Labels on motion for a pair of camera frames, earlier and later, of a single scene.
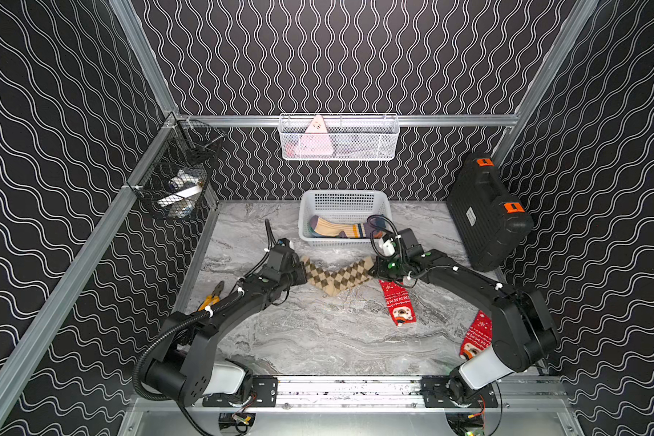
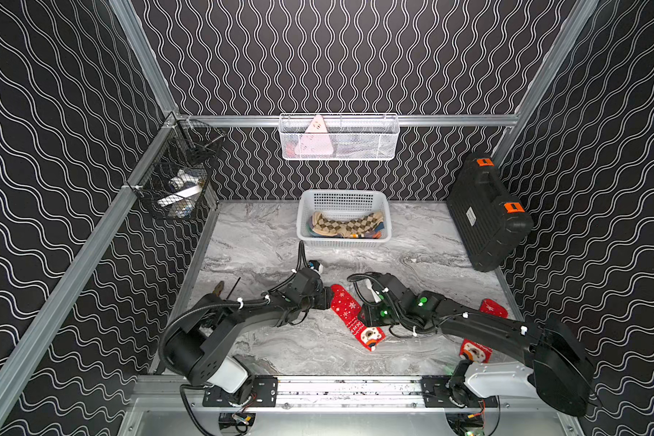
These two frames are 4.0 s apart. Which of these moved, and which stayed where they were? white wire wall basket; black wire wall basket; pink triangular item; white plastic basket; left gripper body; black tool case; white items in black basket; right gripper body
Moved: right gripper body; left gripper body
Stayed: black wire wall basket; white wire wall basket; black tool case; white plastic basket; white items in black basket; pink triangular item
